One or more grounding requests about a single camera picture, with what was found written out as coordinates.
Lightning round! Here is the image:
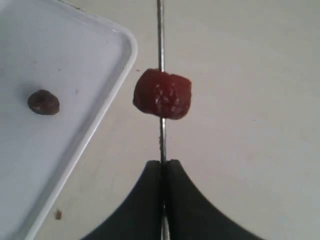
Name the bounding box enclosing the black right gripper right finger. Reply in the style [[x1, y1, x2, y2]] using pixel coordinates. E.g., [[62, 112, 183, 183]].
[[166, 159, 259, 240]]

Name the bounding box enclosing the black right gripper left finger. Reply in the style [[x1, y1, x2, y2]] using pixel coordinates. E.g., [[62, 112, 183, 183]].
[[83, 160, 163, 240]]

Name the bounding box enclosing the thin metal skewer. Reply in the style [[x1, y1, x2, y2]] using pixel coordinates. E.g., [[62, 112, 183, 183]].
[[157, 0, 170, 240]]

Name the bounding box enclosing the red fruit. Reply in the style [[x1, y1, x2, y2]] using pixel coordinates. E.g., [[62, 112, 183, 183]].
[[27, 89, 60, 116], [132, 68, 192, 120]]

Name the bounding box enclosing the white plastic tray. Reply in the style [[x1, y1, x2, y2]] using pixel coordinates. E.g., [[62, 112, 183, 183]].
[[0, 0, 138, 240]]

